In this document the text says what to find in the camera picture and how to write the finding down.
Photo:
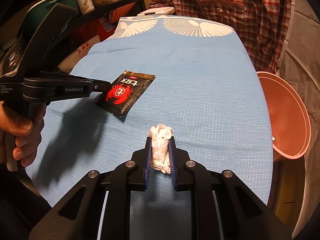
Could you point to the black crab sauce packet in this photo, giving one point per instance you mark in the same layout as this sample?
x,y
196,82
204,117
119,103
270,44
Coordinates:
x,y
124,92

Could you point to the white labelled jar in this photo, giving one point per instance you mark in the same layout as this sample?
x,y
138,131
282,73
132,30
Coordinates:
x,y
85,6

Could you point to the teal storage box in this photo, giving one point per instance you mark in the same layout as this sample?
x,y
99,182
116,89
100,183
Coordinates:
x,y
39,11

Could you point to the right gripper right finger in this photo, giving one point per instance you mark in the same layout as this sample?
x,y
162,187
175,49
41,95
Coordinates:
x,y
222,205

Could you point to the red plaid shirt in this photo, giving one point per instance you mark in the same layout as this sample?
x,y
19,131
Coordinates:
x,y
261,24

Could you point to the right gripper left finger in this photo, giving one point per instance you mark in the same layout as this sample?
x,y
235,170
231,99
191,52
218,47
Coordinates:
x,y
98,205

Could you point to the blue patterned tablecloth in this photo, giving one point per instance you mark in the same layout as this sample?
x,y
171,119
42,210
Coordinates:
x,y
206,89

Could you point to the black metal shelf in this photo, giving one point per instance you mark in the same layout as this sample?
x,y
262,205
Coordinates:
x,y
74,21

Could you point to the white printed sack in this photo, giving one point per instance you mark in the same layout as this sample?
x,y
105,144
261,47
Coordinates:
x,y
70,61

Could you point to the white tissue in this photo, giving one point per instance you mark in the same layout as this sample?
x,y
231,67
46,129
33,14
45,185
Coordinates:
x,y
160,136

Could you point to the red printed carton box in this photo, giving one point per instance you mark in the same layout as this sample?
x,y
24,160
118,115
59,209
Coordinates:
x,y
105,25

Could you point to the person's left hand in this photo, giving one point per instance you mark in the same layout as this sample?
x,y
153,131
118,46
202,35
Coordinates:
x,y
27,133

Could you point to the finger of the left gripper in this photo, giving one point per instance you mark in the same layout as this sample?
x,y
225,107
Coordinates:
x,y
60,75
63,88

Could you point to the pink plastic trash bin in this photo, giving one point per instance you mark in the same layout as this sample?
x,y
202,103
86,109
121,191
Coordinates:
x,y
290,123

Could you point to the white lidded trash can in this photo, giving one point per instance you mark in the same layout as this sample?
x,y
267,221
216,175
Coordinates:
x,y
158,11

